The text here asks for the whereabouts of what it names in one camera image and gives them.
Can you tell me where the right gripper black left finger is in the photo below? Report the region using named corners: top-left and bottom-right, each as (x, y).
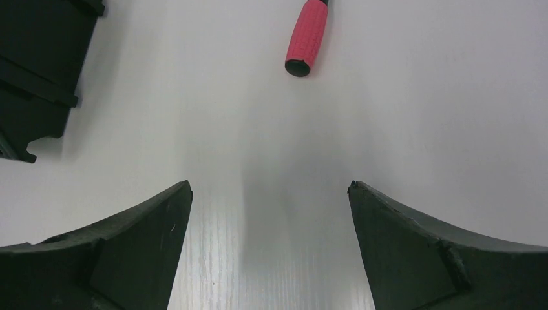
top-left (1, 181), bottom-right (193, 309)

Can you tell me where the black plastic bin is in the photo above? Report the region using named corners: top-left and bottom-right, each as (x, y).
top-left (1, 1), bottom-right (105, 163)

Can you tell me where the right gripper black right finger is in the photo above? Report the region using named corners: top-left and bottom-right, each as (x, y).
top-left (348, 181), bottom-right (547, 309)

